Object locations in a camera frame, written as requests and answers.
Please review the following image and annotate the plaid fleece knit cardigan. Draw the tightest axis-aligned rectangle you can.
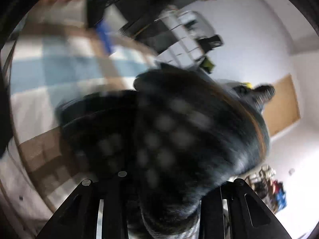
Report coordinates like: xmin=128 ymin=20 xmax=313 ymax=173
xmin=56 ymin=64 xmax=275 ymax=238

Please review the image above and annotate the white drawer desk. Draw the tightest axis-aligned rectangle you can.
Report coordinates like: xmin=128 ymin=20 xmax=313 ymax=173
xmin=157 ymin=10 xmax=216 ymax=68

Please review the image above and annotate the checked bed sheet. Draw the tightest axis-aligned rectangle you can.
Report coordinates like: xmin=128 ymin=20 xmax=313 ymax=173
xmin=2 ymin=22 xmax=160 ymax=212

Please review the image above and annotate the wooden door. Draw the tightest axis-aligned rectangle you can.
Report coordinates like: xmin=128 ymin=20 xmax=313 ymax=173
xmin=263 ymin=74 xmax=301 ymax=137

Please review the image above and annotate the shoe rack with shoes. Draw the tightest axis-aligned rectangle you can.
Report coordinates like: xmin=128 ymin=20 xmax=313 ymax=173
xmin=244 ymin=165 xmax=287 ymax=214

